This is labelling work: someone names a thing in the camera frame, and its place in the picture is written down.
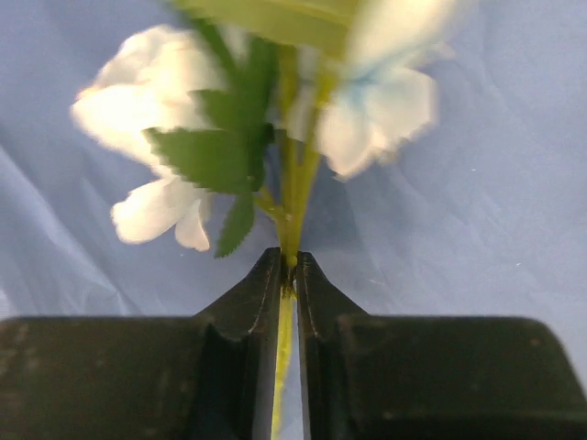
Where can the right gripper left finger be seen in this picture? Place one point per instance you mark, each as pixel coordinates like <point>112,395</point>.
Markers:
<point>206,376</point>

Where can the artificial flower bunch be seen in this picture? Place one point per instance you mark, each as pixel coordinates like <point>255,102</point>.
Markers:
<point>247,97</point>

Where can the blue wrapping paper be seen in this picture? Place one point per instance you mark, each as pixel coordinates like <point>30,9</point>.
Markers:
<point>485,214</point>

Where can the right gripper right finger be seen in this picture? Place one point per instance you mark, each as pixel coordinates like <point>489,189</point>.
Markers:
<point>368,376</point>

